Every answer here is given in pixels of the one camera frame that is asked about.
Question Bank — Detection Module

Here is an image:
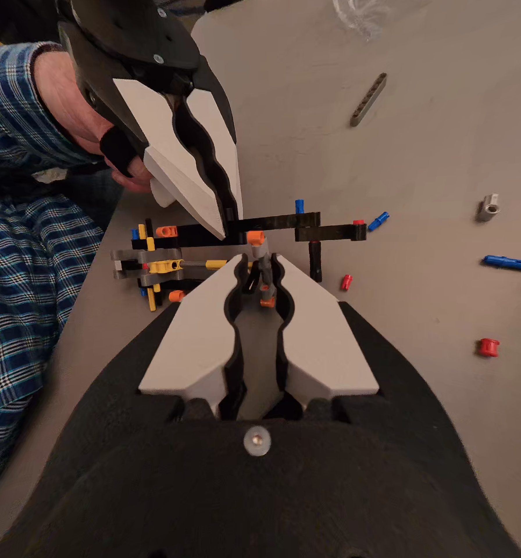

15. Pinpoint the light grey lego connector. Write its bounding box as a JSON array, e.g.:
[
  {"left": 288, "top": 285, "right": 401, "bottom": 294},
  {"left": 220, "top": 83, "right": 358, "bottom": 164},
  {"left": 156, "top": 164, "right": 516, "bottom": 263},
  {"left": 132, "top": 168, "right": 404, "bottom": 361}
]
[{"left": 476, "top": 194, "right": 500, "bottom": 222}]

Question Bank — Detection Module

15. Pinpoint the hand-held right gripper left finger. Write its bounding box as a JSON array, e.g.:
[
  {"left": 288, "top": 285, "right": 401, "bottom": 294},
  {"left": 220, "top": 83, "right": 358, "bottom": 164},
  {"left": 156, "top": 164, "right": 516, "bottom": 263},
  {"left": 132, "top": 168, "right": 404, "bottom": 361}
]
[{"left": 138, "top": 253, "right": 249, "bottom": 419}]

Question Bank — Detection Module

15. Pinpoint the person's left forearm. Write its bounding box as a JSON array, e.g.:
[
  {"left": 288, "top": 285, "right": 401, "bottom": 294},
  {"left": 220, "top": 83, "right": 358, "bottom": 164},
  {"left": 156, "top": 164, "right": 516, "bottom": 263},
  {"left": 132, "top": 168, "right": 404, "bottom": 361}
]
[{"left": 0, "top": 41, "right": 108, "bottom": 175}]

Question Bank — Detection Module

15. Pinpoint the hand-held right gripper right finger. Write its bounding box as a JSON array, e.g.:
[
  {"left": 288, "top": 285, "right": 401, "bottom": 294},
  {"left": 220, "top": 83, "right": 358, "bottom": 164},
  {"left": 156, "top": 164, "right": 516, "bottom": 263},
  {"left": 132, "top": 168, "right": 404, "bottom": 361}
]
[{"left": 272, "top": 253, "right": 380, "bottom": 419}]

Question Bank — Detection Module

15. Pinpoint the grey orange-ended lego link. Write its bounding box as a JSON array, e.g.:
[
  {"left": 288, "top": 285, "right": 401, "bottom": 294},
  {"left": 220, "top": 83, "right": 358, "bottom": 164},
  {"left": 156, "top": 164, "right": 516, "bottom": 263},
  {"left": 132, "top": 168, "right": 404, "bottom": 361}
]
[{"left": 247, "top": 230, "right": 279, "bottom": 308}]

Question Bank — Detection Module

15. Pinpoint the black lego chassis assembly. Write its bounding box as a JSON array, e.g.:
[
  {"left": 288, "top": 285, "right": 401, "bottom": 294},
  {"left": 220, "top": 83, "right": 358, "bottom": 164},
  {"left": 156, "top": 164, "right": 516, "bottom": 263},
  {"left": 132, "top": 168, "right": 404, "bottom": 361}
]
[{"left": 111, "top": 200, "right": 368, "bottom": 313}]

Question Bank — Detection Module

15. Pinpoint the person's left hand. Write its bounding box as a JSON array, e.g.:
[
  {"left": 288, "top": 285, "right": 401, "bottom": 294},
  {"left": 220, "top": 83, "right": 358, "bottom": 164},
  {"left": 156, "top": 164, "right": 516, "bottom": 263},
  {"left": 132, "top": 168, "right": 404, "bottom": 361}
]
[{"left": 34, "top": 51, "right": 156, "bottom": 194}]

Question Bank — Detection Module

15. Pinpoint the grey holed lego beam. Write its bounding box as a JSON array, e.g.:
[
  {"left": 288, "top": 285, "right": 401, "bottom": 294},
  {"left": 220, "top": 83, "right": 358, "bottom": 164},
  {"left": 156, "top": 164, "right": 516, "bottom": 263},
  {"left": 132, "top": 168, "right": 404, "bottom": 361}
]
[{"left": 350, "top": 73, "right": 388, "bottom": 128}]

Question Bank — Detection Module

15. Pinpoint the clear plastic bag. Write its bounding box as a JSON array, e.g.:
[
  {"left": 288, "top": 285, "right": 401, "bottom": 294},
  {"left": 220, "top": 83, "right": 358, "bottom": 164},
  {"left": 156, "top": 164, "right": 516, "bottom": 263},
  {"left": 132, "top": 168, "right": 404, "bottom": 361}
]
[{"left": 332, "top": 0, "right": 397, "bottom": 42}]

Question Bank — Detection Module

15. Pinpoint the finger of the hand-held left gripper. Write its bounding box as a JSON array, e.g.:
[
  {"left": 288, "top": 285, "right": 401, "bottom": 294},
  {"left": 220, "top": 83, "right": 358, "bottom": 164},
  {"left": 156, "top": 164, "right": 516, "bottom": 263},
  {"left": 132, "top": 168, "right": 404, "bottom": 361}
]
[
  {"left": 112, "top": 78, "right": 226, "bottom": 241},
  {"left": 186, "top": 89, "right": 244, "bottom": 219}
]

